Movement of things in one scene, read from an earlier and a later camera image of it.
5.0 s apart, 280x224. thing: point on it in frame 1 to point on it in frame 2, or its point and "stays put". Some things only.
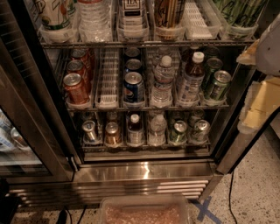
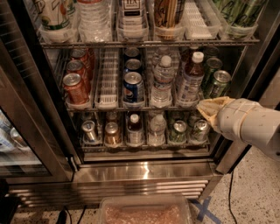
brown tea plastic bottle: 190,92 stays put
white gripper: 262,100 to 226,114
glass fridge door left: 35,145 stays put
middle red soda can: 77,66 stays put
